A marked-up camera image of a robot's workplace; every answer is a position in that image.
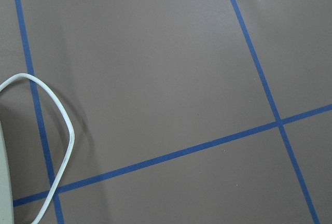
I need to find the white toaster power cable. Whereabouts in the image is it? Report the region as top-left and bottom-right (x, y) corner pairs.
(0, 73), (76, 224)

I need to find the silver white toaster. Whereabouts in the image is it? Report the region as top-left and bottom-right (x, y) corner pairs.
(1, 128), (15, 224)

